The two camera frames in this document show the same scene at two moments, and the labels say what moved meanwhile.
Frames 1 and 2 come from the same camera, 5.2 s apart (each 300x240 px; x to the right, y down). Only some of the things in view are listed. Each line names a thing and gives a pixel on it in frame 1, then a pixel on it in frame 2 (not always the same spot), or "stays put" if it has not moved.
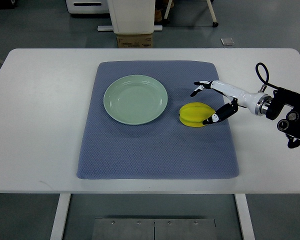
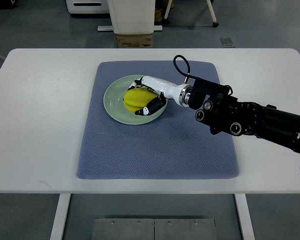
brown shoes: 158,17 stays put
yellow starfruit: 193,114 → 134,99
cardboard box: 134,41 stays put
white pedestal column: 132,17 stays put
